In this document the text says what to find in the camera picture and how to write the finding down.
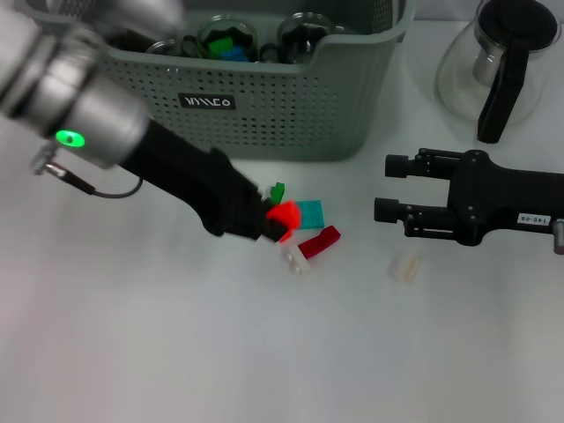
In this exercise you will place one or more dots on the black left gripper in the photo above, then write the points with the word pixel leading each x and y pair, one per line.
pixel 198 185

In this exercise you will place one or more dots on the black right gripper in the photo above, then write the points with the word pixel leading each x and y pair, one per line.
pixel 506 200

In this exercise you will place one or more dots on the orange-red sloped toy brick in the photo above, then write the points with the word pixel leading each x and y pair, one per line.
pixel 284 213

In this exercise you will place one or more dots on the small red toy brick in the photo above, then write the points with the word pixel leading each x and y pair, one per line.
pixel 286 237

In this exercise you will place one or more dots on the white toy brick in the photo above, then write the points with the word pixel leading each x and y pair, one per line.
pixel 297 260

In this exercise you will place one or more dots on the pale translucent toy brick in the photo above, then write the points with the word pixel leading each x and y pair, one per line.
pixel 404 268

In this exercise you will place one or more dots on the blue toy brick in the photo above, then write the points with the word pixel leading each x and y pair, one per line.
pixel 235 55

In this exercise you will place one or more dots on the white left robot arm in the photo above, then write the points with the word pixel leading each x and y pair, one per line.
pixel 79 97

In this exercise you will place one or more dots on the grey perforated storage bin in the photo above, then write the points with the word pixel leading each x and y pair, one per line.
pixel 286 114

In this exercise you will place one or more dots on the green stepped toy brick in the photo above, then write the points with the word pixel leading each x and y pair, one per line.
pixel 278 191

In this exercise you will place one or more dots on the teal square toy plate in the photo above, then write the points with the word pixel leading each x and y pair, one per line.
pixel 313 216

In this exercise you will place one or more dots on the dark red long brick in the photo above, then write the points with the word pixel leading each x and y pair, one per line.
pixel 319 242

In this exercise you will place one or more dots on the metal right gripper connector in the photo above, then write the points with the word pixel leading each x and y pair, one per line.
pixel 558 235

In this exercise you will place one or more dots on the metal gripper connector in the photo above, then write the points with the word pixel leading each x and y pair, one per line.
pixel 558 235
pixel 42 161

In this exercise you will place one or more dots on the metal left gripper connector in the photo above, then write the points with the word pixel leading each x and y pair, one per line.
pixel 42 161

